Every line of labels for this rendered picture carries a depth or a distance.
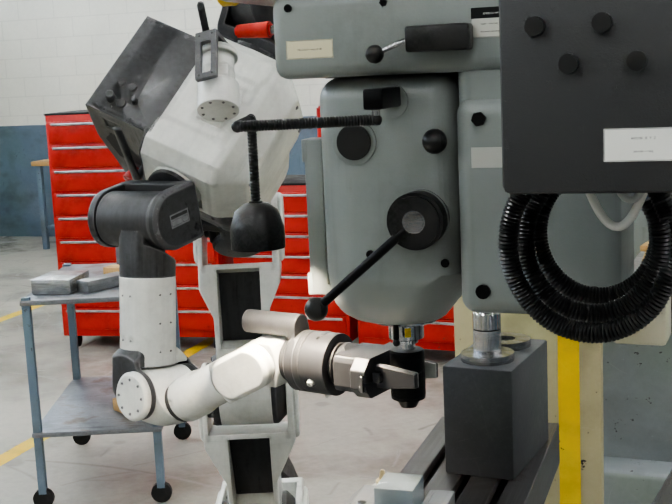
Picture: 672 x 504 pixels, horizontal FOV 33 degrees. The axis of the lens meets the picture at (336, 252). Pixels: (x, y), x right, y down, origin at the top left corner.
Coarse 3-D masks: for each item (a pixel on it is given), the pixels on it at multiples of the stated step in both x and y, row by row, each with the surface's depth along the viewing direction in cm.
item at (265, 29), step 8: (240, 24) 162; (248, 24) 161; (256, 24) 160; (264, 24) 160; (272, 24) 161; (240, 32) 161; (248, 32) 161; (256, 32) 160; (264, 32) 160; (272, 32) 160
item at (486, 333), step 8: (480, 320) 187; (488, 320) 186; (496, 320) 187; (480, 328) 187; (488, 328) 187; (496, 328) 187; (480, 336) 187; (488, 336) 187; (496, 336) 187; (480, 344) 187; (488, 344) 187; (496, 344) 187; (480, 352) 188; (488, 352) 187; (496, 352) 188
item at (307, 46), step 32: (288, 0) 137; (320, 0) 135; (352, 0) 134; (384, 0) 132; (416, 0) 131; (448, 0) 130; (480, 0) 129; (288, 32) 137; (320, 32) 136; (352, 32) 134; (384, 32) 133; (480, 32) 129; (288, 64) 138; (320, 64) 136; (352, 64) 135; (384, 64) 134; (416, 64) 133; (448, 64) 131; (480, 64) 130
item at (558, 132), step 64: (512, 0) 103; (576, 0) 101; (640, 0) 100; (512, 64) 104; (576, 64) 101; (640, 64) 100; (512, 128) 105; (576, 128) 103; (640, 128) 102; (512, 192) 106; (576, 192) 105; (640, 192) 103
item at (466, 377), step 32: (512, 352) 188; (544, 352) 200; (448, 384) 187; (480, 384) 185; (512, 384) 183; (544, 384) 200; (448, 416) 188; (480, 416) 186; (512, 416) 183; (544, 416) 201; (448, 448) 189; (480, 448) 186; (512, 448) 184
